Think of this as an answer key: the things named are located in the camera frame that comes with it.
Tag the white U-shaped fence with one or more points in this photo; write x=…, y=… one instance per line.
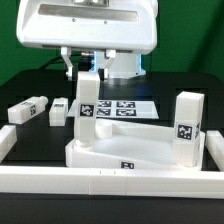
x=106, y=174

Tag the white marker base plate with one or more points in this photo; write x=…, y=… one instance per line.
x=127, y=109

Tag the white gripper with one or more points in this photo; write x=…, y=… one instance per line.
x=127, y=26

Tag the white desk top tray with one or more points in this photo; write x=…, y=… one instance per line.
x=128, y=145

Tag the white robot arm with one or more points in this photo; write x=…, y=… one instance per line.
x=125, y=65

